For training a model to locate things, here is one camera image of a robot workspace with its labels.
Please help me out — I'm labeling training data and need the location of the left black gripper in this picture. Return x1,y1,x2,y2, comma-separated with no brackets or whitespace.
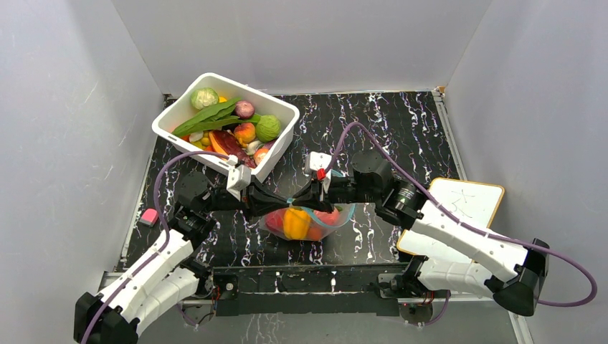
201,176,289,222

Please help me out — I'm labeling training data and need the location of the pink peach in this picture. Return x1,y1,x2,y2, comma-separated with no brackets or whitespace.
313,208,340,226

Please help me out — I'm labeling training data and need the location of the red tomato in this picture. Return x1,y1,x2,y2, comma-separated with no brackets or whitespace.
264,209,285,234

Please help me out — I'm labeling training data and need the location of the yellow bell pepper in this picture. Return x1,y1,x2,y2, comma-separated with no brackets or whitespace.
283,208,311,240

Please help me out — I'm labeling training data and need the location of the clear zip top bag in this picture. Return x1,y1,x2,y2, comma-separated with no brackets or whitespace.
259,198,355,242

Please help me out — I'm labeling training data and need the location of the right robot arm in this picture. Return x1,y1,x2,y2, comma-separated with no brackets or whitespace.
293,150,549,316

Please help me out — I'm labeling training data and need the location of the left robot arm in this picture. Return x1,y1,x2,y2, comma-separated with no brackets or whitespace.
74,171,288,343

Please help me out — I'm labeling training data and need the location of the garlic bulb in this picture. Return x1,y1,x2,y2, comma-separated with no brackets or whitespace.
244,140,265,156

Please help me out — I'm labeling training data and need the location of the raw red meat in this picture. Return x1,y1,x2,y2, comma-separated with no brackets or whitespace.
221,130,257,168

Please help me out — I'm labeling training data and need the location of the light green cabbage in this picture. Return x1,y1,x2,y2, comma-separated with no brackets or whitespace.
255,115,281,143

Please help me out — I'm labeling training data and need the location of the pink onion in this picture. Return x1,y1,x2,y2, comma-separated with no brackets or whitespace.
234,100,255,120

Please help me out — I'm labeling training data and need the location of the long green leaf vegetable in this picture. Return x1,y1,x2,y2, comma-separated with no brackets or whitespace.
171,97,258,138

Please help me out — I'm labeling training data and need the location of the pink eraser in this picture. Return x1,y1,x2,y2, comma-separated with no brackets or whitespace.
138,208,158,227

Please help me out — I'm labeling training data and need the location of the white plastic bin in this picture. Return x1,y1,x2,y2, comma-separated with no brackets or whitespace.
151,72,300,181

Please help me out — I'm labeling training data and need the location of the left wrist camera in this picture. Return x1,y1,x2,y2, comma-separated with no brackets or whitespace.
226,156,252,201

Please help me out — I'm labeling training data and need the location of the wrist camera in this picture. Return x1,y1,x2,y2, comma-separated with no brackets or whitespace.
226,156,252,201
304,151,332,183

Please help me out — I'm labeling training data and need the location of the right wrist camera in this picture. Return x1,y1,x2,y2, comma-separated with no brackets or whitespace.
304,151,332,183

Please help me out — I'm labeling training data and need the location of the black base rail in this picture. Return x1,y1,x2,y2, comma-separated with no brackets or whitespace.
182,263,434,317

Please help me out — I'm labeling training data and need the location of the white board wooden frame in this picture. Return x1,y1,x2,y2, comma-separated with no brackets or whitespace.
396,178,506,267

